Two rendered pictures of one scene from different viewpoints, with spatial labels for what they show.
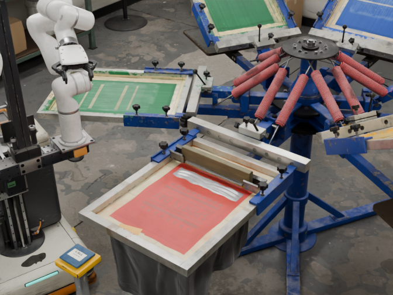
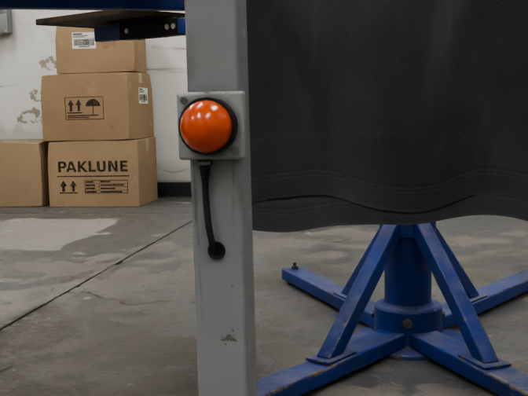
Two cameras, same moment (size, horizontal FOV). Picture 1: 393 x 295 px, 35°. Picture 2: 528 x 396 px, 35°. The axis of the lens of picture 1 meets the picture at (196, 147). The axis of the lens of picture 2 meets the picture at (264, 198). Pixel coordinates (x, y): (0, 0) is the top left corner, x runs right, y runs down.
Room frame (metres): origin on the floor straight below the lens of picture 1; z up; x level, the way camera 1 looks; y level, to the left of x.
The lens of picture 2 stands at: (1.21, 0.74, 0.67)
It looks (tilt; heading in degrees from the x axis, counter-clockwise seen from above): 7 degrees down; 333
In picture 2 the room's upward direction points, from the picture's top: 1 degrees counter-clockwise
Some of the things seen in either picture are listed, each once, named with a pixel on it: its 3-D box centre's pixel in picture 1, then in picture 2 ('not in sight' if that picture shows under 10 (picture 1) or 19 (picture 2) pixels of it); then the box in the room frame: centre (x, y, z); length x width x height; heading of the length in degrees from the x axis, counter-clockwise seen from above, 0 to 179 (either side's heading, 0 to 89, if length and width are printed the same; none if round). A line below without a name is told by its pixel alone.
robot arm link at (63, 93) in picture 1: (68, 92); not in sight; (2.41, 0.56, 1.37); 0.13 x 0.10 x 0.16; 124
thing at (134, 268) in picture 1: (149, 271); (388, 31); (1.96, 0.21, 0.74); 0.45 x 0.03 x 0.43; 53
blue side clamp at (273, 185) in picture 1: (271, 191); not in sight; (2.21, -0.33, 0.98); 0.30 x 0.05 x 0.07; 143
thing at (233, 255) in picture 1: (220, 260); not in sight; (2.02, -0.10, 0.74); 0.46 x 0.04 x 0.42; 143
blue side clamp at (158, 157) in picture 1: (174, 150); not in sight; (2.55, 0.11, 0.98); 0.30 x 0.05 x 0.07; 143
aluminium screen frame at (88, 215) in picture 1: (189, 195); not in sight; (2.19, 0.03, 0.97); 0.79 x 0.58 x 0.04; 143
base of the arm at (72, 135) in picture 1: (69, 123); not in sight; (2.42, 0.58, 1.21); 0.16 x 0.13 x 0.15; 33
